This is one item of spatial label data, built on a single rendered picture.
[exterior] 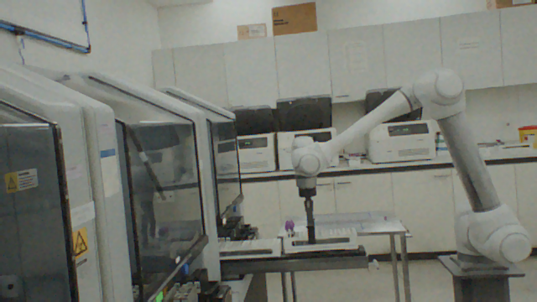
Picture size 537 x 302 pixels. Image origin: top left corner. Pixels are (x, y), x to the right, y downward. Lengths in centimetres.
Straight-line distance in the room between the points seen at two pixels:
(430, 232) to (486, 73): 155
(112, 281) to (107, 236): 9
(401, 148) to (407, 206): 53
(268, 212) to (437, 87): 282
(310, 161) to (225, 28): 347
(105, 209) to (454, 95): 124
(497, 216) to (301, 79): 295
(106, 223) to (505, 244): 137
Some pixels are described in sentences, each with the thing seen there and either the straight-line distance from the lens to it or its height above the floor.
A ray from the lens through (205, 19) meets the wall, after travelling 505.
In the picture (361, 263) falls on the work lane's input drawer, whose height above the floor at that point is 78.
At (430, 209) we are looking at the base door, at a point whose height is 47.
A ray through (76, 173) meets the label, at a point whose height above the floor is 131.
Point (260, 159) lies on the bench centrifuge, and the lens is 423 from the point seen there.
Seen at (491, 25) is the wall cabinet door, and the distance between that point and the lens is 483.
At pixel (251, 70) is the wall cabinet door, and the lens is 453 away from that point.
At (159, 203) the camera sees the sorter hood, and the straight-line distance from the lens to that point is 122.
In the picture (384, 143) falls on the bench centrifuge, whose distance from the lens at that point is 425.
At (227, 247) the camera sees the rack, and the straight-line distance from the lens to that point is 197.
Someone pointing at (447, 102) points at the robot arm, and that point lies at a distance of 175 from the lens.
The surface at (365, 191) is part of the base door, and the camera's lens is 426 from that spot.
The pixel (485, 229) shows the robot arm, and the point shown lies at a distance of 188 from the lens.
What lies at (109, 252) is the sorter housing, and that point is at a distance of 98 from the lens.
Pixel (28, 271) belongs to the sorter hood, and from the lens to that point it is 74.
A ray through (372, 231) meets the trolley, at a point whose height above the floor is 82.
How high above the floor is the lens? 137
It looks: 3 degrees down
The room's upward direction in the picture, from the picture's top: 5 degrees counter-clockwise
